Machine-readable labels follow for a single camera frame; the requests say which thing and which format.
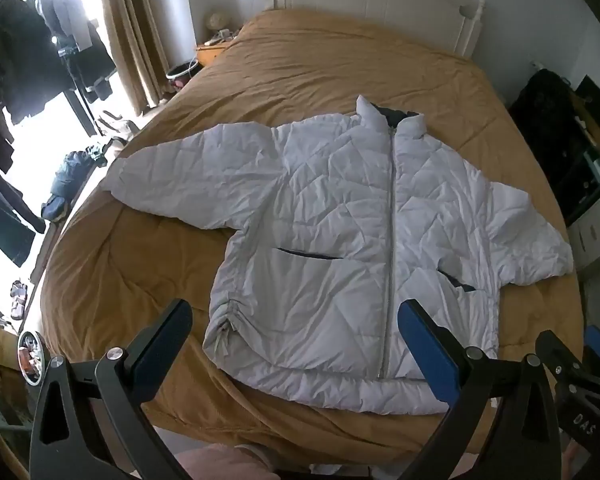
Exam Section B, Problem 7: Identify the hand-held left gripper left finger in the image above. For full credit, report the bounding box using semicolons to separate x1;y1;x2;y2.
30;298;194;480

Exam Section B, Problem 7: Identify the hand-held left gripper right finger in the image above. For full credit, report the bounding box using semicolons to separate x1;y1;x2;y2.
397;298;564;480

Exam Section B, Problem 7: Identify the white puffer jacket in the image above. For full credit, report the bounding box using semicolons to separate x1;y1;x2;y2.
101;94;575;416

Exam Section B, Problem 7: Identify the white drawer cabinet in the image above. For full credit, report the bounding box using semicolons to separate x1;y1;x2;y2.
565;194;600;272

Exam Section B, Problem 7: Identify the round metal tin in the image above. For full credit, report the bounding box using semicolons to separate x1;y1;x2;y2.
17;331;44;386

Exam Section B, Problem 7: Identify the person's pink clothing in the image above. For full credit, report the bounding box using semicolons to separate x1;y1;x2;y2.
174;442;301;480

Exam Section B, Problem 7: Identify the pair of slippers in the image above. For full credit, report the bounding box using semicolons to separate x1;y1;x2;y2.
9;280;31;322

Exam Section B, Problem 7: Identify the blue bundled jacket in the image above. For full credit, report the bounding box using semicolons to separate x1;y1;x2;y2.
42;150;99;223

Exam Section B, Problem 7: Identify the black shelf unit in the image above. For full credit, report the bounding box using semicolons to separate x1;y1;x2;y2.
564;75;600;227

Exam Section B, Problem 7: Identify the dark green hanging garment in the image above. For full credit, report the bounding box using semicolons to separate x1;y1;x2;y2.
0;125;47;267

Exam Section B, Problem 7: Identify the black garment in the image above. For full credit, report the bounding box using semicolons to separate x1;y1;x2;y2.
509;70;581;222

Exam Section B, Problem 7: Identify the white-rimmed basket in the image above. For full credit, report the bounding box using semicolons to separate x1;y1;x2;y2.
166;60;201;94

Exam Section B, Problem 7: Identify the wooden nightstand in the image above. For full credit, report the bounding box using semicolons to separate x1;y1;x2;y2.
195;42;232;68

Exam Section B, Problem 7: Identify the brown bed blanket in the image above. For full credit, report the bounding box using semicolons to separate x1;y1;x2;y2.
39;8;588;466

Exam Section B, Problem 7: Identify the black hanging coat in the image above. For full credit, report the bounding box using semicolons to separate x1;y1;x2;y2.
0;15;61;127

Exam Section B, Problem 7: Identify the dark hanging jacket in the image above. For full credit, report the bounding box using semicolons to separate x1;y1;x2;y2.
34;0;118;105

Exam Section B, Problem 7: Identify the brown curtain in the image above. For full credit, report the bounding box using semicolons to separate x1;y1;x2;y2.
96;0;168;116

